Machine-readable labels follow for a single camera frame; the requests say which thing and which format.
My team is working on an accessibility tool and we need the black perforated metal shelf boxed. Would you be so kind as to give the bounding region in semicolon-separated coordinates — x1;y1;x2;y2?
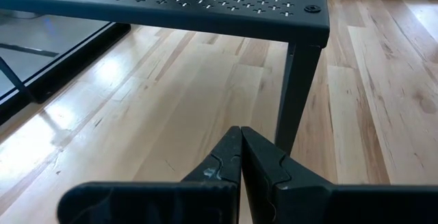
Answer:
0;0;331;156

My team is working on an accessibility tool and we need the black aluminium table frame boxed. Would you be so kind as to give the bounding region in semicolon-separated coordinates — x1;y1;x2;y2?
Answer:
0;0;438;125

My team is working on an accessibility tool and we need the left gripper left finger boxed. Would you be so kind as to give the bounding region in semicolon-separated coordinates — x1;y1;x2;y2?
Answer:
57;125;243;224

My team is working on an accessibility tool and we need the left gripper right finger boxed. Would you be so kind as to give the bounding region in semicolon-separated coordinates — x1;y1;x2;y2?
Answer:
241;126;438;224

